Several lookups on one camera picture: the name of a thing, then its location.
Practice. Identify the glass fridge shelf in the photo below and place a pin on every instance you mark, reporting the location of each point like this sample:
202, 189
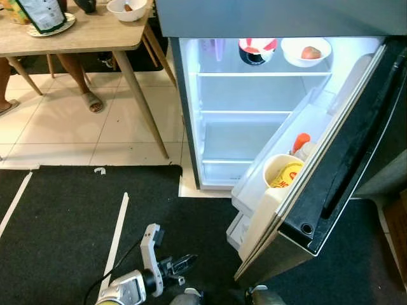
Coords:
222, 161
241, 112
254, 74

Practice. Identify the white tape strip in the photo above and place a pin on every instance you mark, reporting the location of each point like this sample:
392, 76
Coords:
116, 235
15, 203

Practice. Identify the white cup with yellow print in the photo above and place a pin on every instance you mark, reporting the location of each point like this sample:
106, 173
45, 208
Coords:
283, 175

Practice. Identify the large black floor mat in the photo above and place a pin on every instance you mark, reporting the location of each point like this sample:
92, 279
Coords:
63, 210

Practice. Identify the white bowl with red fruit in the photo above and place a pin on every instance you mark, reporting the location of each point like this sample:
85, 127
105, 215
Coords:
292, 58

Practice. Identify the red and white bowl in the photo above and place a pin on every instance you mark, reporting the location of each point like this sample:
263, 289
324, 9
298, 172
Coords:
257, 47

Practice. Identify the dark mug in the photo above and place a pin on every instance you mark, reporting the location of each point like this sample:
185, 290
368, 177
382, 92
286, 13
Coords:
86, 6

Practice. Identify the brown cardboard box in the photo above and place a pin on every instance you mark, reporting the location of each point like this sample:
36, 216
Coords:
395, 235

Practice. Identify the bottle with orange cap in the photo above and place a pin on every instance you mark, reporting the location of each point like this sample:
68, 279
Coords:
301, 141

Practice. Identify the snack bag with label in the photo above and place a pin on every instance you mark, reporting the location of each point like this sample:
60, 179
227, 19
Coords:
41, 16

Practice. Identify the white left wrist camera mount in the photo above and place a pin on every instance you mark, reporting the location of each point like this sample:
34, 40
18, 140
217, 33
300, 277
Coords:
151, 244

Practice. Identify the white bowl with orange food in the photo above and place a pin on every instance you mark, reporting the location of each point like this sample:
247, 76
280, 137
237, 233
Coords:
117, 13

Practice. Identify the small white tape scrap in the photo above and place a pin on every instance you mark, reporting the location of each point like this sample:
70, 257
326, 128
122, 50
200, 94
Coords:
100, 169

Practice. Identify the grey freezer door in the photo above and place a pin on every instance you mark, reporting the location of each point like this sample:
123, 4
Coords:
273, 18

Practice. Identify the leaf patterned plate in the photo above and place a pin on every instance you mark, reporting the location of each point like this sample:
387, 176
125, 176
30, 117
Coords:
70, 23

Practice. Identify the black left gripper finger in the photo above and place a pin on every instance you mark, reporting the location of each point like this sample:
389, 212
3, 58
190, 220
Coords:
184, 260
181, 271

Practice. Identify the light wooden dining table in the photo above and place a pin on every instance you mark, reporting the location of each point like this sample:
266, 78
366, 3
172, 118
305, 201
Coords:
95, 35

